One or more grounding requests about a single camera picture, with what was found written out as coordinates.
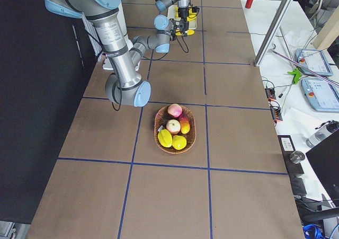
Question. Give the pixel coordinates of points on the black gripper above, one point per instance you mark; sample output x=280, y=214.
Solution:
x=183, y=11
x=178, y=26

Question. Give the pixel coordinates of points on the curved yellow banana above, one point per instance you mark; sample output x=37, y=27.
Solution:
x=189, y=32

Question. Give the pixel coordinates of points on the long yellow banana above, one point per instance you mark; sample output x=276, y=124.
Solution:
x=191, y=17

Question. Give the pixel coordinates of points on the brown wicker basket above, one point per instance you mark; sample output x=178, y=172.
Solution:
x=160, y=121

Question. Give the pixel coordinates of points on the cream bear tray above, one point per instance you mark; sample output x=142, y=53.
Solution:
x=171, y=15

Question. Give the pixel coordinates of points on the pink green apple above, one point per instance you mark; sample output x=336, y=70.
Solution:
x=174, y=110

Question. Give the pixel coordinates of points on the orange red mango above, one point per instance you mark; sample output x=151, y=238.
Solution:
x=184, y=122

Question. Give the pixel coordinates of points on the pale green apple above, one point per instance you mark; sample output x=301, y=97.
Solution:
x=173, y=126

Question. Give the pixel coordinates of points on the black orange connector box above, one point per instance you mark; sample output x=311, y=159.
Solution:
x=276, y=113
x=270, y=94

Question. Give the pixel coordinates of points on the yellow star fruit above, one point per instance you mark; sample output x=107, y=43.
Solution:
x=165, y=138

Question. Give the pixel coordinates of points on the small yellow banana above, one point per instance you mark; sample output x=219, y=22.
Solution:
x=179, y=142

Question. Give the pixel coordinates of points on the green clamp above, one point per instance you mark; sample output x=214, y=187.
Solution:
x=297, y=74

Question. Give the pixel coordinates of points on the far blue teach pendant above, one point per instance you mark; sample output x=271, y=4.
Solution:
x=315, y=60

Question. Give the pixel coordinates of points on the blue teach pendant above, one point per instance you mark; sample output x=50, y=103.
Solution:
x=321, y=96
x=315, y=60

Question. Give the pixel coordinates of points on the long metal grabber rod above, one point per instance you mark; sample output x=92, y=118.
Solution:
x=313, y=73

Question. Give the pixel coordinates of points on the near blue teach pendant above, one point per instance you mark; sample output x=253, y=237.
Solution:
x=321, y=96

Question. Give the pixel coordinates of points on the metal weight cylinder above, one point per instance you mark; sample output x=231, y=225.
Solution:
x=297, y=157

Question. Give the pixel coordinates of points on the clear water bottle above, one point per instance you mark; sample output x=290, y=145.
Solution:
x=323, y=131

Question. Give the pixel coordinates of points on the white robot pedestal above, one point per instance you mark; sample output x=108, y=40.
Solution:
x=118, y=48

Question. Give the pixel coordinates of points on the aluminium frame post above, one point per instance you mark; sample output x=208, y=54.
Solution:
x=275, y=24

